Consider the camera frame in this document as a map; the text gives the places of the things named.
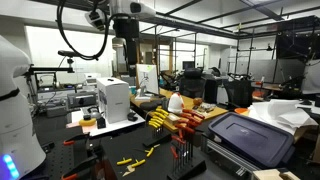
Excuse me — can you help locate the white plush chicken toy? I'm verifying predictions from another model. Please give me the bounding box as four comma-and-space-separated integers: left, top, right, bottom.
167, 92, 185, 115

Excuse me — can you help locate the black curtain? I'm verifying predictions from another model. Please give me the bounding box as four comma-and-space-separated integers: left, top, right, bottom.
276, 16, 320, 63

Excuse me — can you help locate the white box device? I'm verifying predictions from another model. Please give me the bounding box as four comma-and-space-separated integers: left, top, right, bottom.
83, 72, 102, 88

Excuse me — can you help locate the aluminium extrusion frame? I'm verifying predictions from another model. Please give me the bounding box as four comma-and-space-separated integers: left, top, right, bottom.
201, 134, 259, 179

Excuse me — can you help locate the black camera on mount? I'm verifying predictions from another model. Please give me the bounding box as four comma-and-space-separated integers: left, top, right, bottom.
57, 49, 82, 68

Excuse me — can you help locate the black cylinder speaker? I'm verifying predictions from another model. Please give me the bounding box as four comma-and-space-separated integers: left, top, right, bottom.
161, 97, 170, 111

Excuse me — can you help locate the white hanging sheet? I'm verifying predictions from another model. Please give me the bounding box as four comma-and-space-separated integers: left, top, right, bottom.
301, 59, 320, 96

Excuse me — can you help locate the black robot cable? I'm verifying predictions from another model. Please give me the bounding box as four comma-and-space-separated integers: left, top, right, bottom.
55, 0, 113, 62

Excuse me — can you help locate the yellow T-handle hex key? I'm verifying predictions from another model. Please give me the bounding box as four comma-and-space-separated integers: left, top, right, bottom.
130, 158, 147, 169
148, 123, 160, 139
149, 117, 164, 138
116, 157, 133, 166
134, 146, 155, 158
151, 114, 165, 137
155, 107, 170, 134
153, 110, 168, 136
148, 120, 162, 139

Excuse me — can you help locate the black tripod camera rig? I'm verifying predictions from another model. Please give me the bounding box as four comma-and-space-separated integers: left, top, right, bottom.
279, 75, 306, 99

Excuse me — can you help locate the wooden desk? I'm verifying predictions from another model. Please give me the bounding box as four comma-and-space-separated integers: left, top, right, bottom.
129, 87, 229, 134

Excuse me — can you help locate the tan torn tape scrap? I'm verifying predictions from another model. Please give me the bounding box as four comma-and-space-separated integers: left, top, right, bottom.
121, 165, 136, 178

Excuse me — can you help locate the black camera boom stand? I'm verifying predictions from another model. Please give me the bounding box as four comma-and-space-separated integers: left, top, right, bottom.
19, 64, 75, 101

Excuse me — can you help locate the small black box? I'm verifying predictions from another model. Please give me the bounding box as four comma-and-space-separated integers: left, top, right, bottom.
96, 116, 107, 130

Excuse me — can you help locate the dark background monitor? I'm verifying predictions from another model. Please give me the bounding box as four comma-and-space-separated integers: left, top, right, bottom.
182, 60, 196, 70

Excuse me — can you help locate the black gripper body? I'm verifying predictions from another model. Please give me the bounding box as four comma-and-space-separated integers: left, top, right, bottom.
113, 18, 140, 51

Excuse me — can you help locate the black rounded mouse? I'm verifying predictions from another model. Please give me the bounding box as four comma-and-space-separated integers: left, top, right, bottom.
127, 111, 139, 122

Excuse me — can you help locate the red T-handle hex key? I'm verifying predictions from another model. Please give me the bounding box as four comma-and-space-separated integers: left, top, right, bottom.
177, 117, 200, 165
170, 134, 187, 171
174, 122, 196, 168
179, 113, 204, 163
177, 128, 186, 169
182, 108, 206, 160
169, 145, 179, 173

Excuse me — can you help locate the light wooden block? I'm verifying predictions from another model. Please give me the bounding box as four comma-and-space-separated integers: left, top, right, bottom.
251, 168, 301, 180

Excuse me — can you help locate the grey round device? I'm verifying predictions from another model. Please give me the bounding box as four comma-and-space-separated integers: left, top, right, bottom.
87, 107, 102, 120

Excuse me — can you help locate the grey partition wall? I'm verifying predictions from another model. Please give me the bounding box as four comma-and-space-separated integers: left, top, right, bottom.
248, 59, 306, 84

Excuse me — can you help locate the brown ball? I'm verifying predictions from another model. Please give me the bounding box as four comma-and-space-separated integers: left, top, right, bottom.
192, 97, 204, 107

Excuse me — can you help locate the white paper pile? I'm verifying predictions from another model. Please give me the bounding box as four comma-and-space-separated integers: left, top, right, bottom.
248, 98, 319, 129

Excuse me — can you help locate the black clamp orange tip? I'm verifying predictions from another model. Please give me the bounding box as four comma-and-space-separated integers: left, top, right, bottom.
60, 154, 101, 180
62, 132, 91, 147

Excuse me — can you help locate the black mesh office chair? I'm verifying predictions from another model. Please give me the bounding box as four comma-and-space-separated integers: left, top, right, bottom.
223, 79, 254, 109

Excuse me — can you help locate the black padded office chair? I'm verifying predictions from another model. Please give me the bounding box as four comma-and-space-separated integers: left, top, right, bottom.
178, 68, 207, 100

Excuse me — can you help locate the black stand for yellow keys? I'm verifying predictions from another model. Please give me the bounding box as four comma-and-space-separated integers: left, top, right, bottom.
143, 132, 173, 148

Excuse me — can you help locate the black overhead metal frame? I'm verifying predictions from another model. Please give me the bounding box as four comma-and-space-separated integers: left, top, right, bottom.
29, 0, 320, 84

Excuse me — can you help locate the white flat board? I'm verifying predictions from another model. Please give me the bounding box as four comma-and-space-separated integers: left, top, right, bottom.
65, 106, 146, 138

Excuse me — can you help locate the orange bowl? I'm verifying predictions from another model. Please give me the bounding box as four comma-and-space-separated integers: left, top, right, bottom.
234, 107, 249, 115

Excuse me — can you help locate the small colourful packet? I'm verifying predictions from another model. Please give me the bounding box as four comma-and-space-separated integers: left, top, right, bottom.
196, 102, 218, 114

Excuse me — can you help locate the open cardboard box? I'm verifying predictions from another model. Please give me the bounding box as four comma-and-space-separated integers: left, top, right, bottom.
293, 125, 320, 164

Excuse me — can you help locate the grey equipment box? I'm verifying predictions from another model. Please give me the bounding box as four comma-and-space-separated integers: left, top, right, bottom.
66, 91, 98, 109

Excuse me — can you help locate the small cardboard box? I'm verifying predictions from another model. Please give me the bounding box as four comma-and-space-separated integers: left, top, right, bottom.
166, 113, 181, 126

